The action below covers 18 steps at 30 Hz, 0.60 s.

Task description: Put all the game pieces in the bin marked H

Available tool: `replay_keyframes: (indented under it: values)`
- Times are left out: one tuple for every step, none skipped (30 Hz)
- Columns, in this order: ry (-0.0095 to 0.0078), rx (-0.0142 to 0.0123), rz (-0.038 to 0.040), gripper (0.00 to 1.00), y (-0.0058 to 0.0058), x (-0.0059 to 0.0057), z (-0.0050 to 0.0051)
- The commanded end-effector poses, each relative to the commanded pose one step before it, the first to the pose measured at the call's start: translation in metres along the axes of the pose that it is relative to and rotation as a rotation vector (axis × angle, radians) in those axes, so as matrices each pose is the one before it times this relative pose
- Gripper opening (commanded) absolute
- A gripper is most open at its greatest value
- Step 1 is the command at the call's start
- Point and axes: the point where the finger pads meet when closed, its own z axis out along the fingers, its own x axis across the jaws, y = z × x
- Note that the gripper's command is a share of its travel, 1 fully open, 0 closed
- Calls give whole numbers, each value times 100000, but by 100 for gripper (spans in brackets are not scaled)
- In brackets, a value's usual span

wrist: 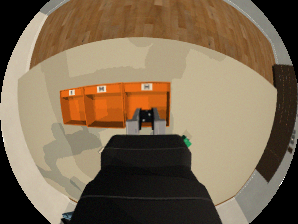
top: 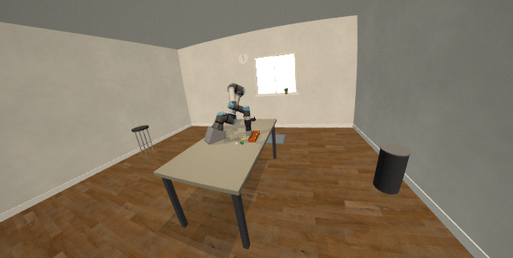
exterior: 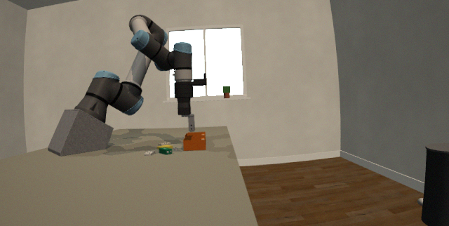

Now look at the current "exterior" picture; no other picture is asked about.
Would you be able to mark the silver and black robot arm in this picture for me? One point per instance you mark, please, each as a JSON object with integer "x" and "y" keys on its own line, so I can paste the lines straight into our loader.
{"x": 105, "y": 88}

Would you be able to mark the orange three-compartment bin rack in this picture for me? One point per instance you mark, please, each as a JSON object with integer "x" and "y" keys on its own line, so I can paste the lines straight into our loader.
{"x": 194, "y": 141}

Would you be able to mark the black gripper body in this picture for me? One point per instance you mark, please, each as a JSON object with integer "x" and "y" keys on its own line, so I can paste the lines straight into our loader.
{"x": 183, "y": 89}

